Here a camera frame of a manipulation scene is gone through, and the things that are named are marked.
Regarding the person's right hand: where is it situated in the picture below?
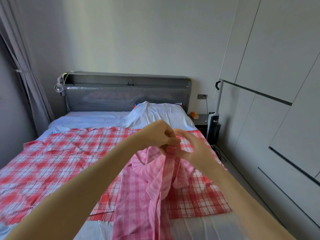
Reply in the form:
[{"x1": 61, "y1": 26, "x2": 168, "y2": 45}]
[{"x1": 173, "y1": 128, "x2": 222, "y2": 174}]

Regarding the person's left hand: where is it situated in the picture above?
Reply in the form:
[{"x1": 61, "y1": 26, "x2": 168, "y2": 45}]
[{"x1": 131, "y1": 120, "x2": 182, "y2": 151}]

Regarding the pink gingham sheet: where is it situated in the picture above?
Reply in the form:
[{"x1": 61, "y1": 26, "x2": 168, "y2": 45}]
[{"x1": 112, "y1": 141, "x2": 197, "y2": 240}]

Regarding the red white plaid cloth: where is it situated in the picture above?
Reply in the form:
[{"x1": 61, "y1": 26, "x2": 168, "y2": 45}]
[{"x1": 0, "y1": 126, "x2": 234, "y2": 226}]

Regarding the person's right forearm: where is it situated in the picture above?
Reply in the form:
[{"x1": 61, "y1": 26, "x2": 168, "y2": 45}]
[{"x1": 204, "y1": 158, "x2": 297, "y2": 240}]

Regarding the person's left forearm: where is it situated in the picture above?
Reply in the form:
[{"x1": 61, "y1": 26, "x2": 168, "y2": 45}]
[{"x1": 5, "y1": 133, "x2": 146, "y2": 240}]

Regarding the white pillow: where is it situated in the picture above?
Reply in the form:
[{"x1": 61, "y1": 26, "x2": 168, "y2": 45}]
[{"x1": 122, "y1": 101, "x2": 197, "y2": 131}]

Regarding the black white standing device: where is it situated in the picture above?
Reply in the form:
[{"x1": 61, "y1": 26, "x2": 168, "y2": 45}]
[{"x1": 205, "y1": 112, "x2": 221, "y2": 146}]

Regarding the dark nightstand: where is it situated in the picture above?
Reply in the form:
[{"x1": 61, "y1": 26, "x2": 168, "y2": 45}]
[{"x1": 192, "y1": 113, "x2": 222, "y2": 144}]

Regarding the grey padded headboard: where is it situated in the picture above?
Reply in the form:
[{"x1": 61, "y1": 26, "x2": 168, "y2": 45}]
[{"x1": 62, "y1": 72, "x2": 193, "y2": 114}]

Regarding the white bed sheet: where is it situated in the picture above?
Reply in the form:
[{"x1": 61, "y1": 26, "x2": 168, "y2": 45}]
[{"x1": 0, "y1": 111, "x2": 251, "y2": 240}]

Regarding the clip-on bed lamp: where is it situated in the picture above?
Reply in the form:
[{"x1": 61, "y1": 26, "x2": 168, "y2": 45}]
[{"x1": 53, "y1": 72, "x2": 72, "y2": 94}]

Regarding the white wardrobe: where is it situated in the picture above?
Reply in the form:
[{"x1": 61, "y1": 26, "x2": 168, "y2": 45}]
[{"x1": 214, "y1": 0, "x2": 320, "y2": 240}]

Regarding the grey curtain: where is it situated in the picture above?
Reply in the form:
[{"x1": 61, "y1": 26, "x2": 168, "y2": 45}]
[{"x1": 0, "y1": 0, "x2": 56, "y2": 137}]

